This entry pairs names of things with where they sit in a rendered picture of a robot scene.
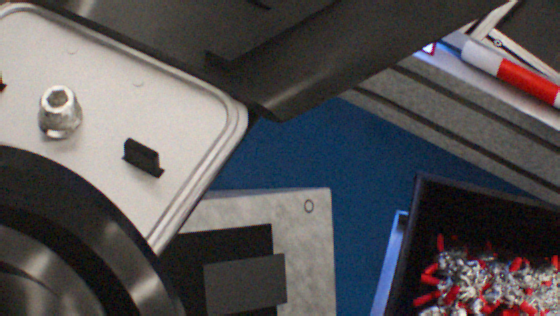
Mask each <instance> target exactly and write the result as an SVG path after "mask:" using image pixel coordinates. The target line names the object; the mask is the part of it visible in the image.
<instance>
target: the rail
mask: <svg viewBox="0 0 560 316"><path fill-rule="evenodd" d="M468 41H471V42H473V43H475V44H477V45H480V46H481V47H483V48H486V49H487V50H489V51H491V52H493V53H495V54H497V55H499V56H501V57H503V58H506V59H508V60H509V61H512V62H514V63H515V64H518V65H519V66H521V67H524V68H525V69H527V70H529V71H531V72H533V73H534V74H537V75H538V76H540V77H543V78H546V79H548V80H550V81H551V82H554V83H555V84H557V85H559V86H560V83H558V82H556V81H554V80H553V79H550V78H549V77H547V76H546V75H543V74H542V73H540V72H538V71H536V70H534V69H533V68H530V67H528V66H527V65H525V64H523V63H521V62H519V61H518V60H515V59H513V58H512V57H509V56H508V55H506V54H504V53H502V52H500V51H498V50H497V49H494V48H492V47H491V46H488V45H486V44H484V43H483V42H480V41H478V40H477V39H475V38H472V37H471V36H469V35H466V34H464V33H463V32H461V31H458V30H457V31H455V32H453V33H451V35H450V34H449V35H447V36H445V37H444V38H443V39H439V40H438V41H437V45H436V47H435V54H434V55H433V56H431V55H429V54H427V53H425V52H423V51H421V50H419V51H418V52H416V53H415V54H413V55H411V56H410V57H407V58H405V59H403V60H401V62H399V63H397V64H393V65H392V66H391V67H389V68H387V69H386V70H384V71H382V72H380V73H378V74H376V75H374V76H372V77H370V78H369V79H367V80H365V81H364V82H362V83H361V84H357V85H355V86H353V87H352V88H350V89H348V90H346V91H345V92H344V93H342V94H340V95H338V96H337V97H339V98H341V99H344V100H346V101H348V102H350V103H351V104H353V105H355V106H358V107H360V108H362V109H364V110H366V111H368V112H370V113H372V114H375V115H377V116H378V117H380V118H382V119H384V120H386V121H388V122H391V123H393V124H395V125H396V126H398V127H400V128H402V129H405V130H407V131H409V132H410V133H412V134H414V135H416V136H418V137H421V138H424V139H426V140H428V141H430V142H431V143H434V144H436V145H438V146H440V147H441V148H443V149H445V150H447V151H449V152H451V153H453V154H455V155H456V156H458V157H460V158H462V159H464V160H466V161H468V162H471V163H473V164H475V165H477V166H479V167H481V168H482V169H484V170H486V171H487V172H489V173H492V174H493V175H497V176H498V177H500V178H502V179H503V180H506V181H507V182H509V183H511V184H512V185H516V186H518V187H520V188H521V189H523V190H524V191H526V192H528V193H532V194H533V195H535V196H536V197H538V198H540V199H541V200H545V201H547V202H548V203H551V204H555V205H560V109H559V108H557V107H555V106H551V105H549V104H547V103H546V102H543V101H542V100H540V99H538V98H536V97H534V96H533V95H530V94H529V93H527V92H524V91H523V90H521V89H519V88H517V87H515V86H514V85H511V84H509V83H508V82H505V81H504V80H502V79H500V78H498V77H496V76H494V75H492V74H490V73H488V72H486V71H483V70H481V69H479V68H477V67H475V66H473V65H471V64H469V63H467V62H465V61H463V60H461V53H462V51H463V47H464V45H465V43H467V42H468Z"/></svg>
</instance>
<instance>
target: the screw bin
mask: <svg viewBox="0 0 560 316"><path fill-rule="evenodd" d="M413 185H414V188H413V193H412V196H411V201H410V206H409V210H408V215H407V220H406V223H405V228H404V232H403V237H402V241H401V245H400V250H399V255H398V259H397V263H396V268H395V272H394V276H393V278H392V281H391V285H390V289H389V294H388V298H387V302H386V306H385V310H384V315H383V316H409V314H410V309H411V304H412V301H413V300H414V295H415V291H416V285H417V281H418V276H419V272H420V267H421V262H422V259H423V256H424V253H425V250H426V247H427V244H428V241H429V240H430V236H431V234H433V235H438V234H440V235H442V236H445V237H448V238H450V237H451V236H452V235H456V236H457V238H458V240H459V241H461V240H462V241H466V242H470V243H473V244H480V245H483V242H484V241H486V240H489V242H490V243H491V245H492V247H494V248H497V249H501V250H505V251H507V250H508V251H511V252H515V253H518V254H520V253H522V254H525V255H528V256H531V257H532V256H535V257H539V258H542V259H544V258H548V259H549V260H550V259H551V256H557V257H558V260H557V261H558V262H560V205H555V204H551V203H548V202H544V201H538V200H535V199H531V198H528V197H524V196H520V195H518V196H517V195H514V194H511V193H506V192H503V191H500V190H496V189H489V188H486V187H481V186H478V185H475V184H470V183H467V182H463V181H455V180H452V179H448V178H444V177H440V176H437V175H433V174H429V173H426V172H425V171H423V170H419V171H417V172H416V173H415V176H414V180H413Z"/></svg>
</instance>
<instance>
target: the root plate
mask: <svg viewBox="0 0 560 316"><path fill-rule="evenodd" d="M0 70H1V76H2V80H3V82H2V83H3V87H4V89H3V90H2V92H0V142H8V143H11V144H15V145H17V146H20V147H23V148H25V149H27V150H32V151H34V152H36V153H39V154H40V155H43V156H45V157H47V158H49V159H51V160H53V161H55V162H59V163H60V164H62V165H64V166H66V167H68V168H69V169H71V170H72V171H74V172H76V173H77V174H78V175H80V176H82V177H83V178H84V179H87V180H88V181H90V183H92V184H93V185H95V186H96V187H97V188H98V189H99V190H100V191H102V192H103V193H104V194H105V195H106V196H107V197H108V198H109V199H110V200H111V201H113V202H114V204H115V205H116V206H118V207H119V208H120V209H121V210H122V211H123V212H124V213H125V215H126V216H127V217H128V218H129V219H130V220H131V221H132V223H133V224H134V225H135V226H136V227H137V228H138V230H139V232H140V233H141V235H142V236H144V238H145V239H146V240H147V241H148V243H149V244H150V246H151V247H152V249H153V250H154V252H155V253H156V255H157V256H158V258H159V255H160V254H161V252H162V251H163V250H164V248H165V247H166V246H167V245H168V242H169V241H170V239H171V238H172V237H173V235H174V234H175V233H176V232H177V231H178V228H179V226H180V225H181V224H182V222H183V221H184V219H185V218H186V217H187V215H188V214H190V212H191V209H192V208H193V207H194V205H195V204H196V202H197V201H198V200H199V198H200V197H201V195H202V194H203V193H204V191H205V190H206V188H207V187H208V186H209V184H210V183H211V182H212V180H213V179H214V176H215V175H216V174H217V173H218V171H219V170H220V169H221V167H222V166H223V164H224V163H225V162H226V160H227V159H228V157H229V156H230V155H231V153H232V152H233V150H234V149H235V148H236V146H237V145H238V144H239V142H240V141H241V139H242V138H243V136H244V134H245V132H246V129H247V125H248V111H247V107H246V106H245V105H244V104H243V103H241V102H239V101H237V100H233V99H232V98H231V97H230V96H229V95H228V93H226V92H225V91H223V90H221V89H219V88H217V87H215V86H213V85H211V84H209V83H207V82H205V81H202V80H200V79H198V78H195V77H193V76H191V75H189V74H187V73H185V72H184V71H182V70H178V69H176V68H174V67H171V66H170V65H168V64H166V63H164V62H160V61H159V60H157V59H155V58H153V57H151V56H149V55H148V56H147V55H145V54H143V53H141V52H140V51H138V50H136V49H135V50H134V49H133V48H131V47H129V46H126V45H125V44H121V43H119V42H118V41H116V40H114V39H113V40H112V39H111V38H109V37H107V36H105V35H101V34H100V33H98V32H96V31H93V30H91V29H90V28H88V27H84V26H82V25H80V24H79V23H75V22H74V21H72V20H71V19H70V20H69V19H67V18H66V17H63V16H60V15H58V14H57V13H53V12H52V11H50V10H49V9H48V10H47V9H45V8H44V7H42V6H41V7H40V6H38V5H37V4H33V3H31V2H29V1H26V2H22V1H21V0H13V1H10V2H7V3H5V4H3V5H2V6H0ZM62 85H64V86H67V87H69V88H71V89H72V90H73V91H74V92H75V93H76V95H77V97H76V98H77V102H79V104H80V105H81V108H82V112H83V121H82V123H81V126H80V127H79V128H78V130H77V131H76V132H74V133H72V134H71V135H69V136H66V137H63V138H53V137H50V136H49V137H48V136H46V135H45V134H44V133H42V132H41V129H40V128H39V127H38V125H37V124H38V119H37V116H38V113H39V106H40V105H39V102H40V98H41V95H42V93H44V92H46V91H47V90H48V89H50V88H52V87H55V86H62ZM128 138H133V139H135V140H137V141H139V142H140V143H142V144H144V145H146V146H148V147H150V148H151V149H153V150H155V151H157V152H158V153H159V158H160V173H161V174H162V176H161V177H160V178H159V179H158V178H156V177H154V176H152V175H151V174H149V173H147V172H145V171H143V170H141V169H139V168H138V167H136V166H134V165H132V164H128V163H127V162H125V155H124V142H125V141H126V140H127V139H128Z"/></svg>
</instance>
